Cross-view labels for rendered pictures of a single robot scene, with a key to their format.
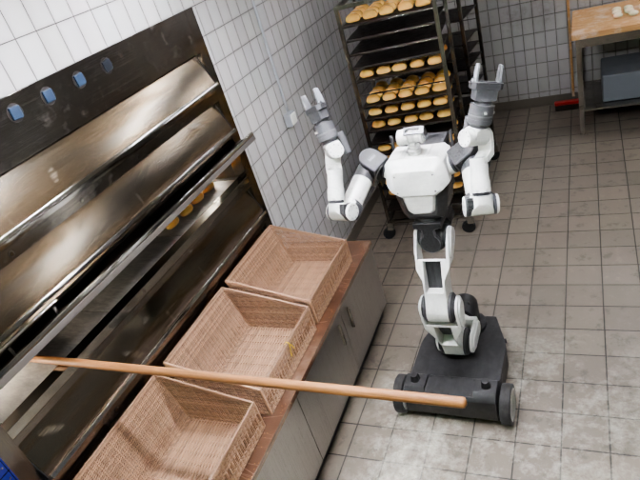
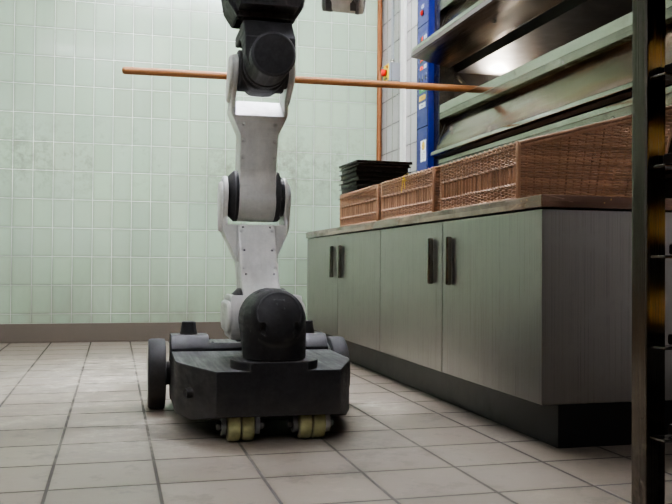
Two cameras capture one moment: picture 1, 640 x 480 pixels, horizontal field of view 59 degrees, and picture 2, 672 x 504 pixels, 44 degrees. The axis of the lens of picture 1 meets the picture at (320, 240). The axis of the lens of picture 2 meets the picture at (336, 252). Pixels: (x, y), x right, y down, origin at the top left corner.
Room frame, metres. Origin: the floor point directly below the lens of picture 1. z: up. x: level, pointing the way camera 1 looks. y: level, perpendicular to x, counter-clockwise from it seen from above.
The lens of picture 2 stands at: (3.97, -1.97, 0.41)
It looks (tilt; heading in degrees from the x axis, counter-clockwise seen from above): 1 degrees up; 135
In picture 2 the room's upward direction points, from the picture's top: straight up
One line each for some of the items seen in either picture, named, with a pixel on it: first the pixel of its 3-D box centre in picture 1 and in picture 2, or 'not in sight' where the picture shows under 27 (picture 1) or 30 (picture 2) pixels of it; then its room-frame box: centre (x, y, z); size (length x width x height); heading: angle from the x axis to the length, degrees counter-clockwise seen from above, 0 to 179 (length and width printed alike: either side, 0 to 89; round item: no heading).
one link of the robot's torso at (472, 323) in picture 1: (457, 334); (261, 315); (2.26, -0.53, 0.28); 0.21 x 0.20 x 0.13; 149
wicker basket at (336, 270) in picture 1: (291, 270); (549, 163); (2.68, 0.20, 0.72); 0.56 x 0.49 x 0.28; 149
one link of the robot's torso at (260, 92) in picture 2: (433, 234); (262, 71); (2.23, -0.51, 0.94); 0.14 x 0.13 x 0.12; 59
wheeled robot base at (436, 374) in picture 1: (459, 350); (260, 348); (2.24, -0.52, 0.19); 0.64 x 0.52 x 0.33; 149
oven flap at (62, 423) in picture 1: (171, 297); (531, 104); (2.29, 0.74, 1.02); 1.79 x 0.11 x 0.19; 150
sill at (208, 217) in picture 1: (155, 273); (537, 66); (2.30, 0.76, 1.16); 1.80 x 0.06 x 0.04; 150
